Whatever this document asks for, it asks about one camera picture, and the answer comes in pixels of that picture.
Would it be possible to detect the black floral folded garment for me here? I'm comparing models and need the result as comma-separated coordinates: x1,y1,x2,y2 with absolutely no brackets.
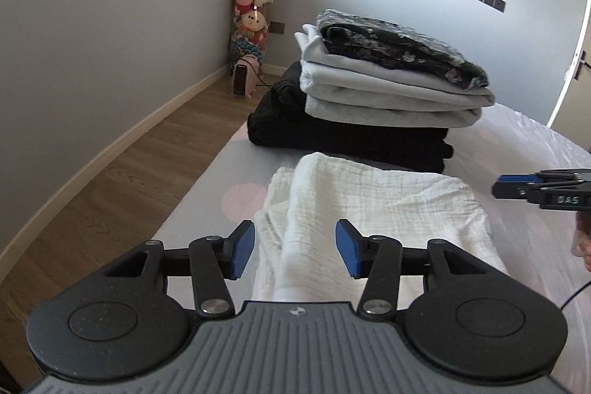
316,8,490,92

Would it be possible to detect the black cable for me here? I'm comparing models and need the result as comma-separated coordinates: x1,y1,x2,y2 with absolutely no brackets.
560,281,591,312

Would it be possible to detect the large white crinkled garment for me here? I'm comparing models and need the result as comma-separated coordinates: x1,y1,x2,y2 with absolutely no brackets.
253,168,511,302

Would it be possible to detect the pink space heater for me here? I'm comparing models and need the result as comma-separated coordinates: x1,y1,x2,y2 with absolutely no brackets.
232,56,260,97

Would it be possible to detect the person's right hand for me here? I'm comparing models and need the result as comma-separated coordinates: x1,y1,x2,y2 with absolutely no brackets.
573,210,591,272

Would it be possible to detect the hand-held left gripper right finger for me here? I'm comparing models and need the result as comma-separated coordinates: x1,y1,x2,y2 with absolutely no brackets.
335,219,491,317

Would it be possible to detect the white door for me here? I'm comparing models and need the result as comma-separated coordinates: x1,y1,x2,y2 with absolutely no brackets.
546,0,591,131

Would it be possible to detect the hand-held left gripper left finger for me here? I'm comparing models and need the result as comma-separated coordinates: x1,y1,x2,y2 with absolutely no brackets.
99,219,256,319

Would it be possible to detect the white baseboard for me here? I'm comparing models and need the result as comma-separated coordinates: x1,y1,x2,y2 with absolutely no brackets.
0,62,288,270

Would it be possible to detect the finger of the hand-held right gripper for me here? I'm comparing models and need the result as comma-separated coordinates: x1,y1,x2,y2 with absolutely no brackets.
492,168,591,211

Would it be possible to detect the light grey folded sweatshirt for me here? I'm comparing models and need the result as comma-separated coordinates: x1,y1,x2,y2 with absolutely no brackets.
294,24,496,129

